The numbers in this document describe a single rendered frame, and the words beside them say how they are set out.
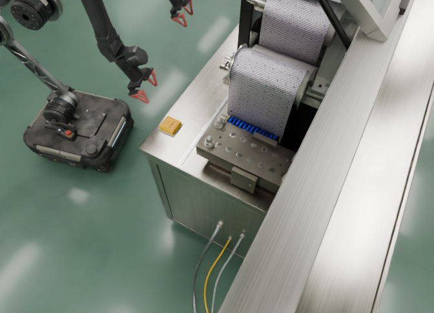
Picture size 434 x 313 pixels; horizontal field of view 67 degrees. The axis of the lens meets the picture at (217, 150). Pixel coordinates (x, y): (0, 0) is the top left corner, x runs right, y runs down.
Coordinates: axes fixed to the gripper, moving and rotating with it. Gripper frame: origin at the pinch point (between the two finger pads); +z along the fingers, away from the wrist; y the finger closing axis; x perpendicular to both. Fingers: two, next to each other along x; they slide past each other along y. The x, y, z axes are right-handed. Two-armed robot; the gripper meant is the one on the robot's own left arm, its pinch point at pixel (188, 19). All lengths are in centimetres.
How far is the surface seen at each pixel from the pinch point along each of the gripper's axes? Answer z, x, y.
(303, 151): -25, -79, -103
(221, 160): 21, -30, -72
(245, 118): 20, -36, -52
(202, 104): 21.9, -8.7, -38.3
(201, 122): 23, -11, -48
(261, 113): 17, -44, -54
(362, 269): 2, -83, -111
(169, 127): 15, -2, -57
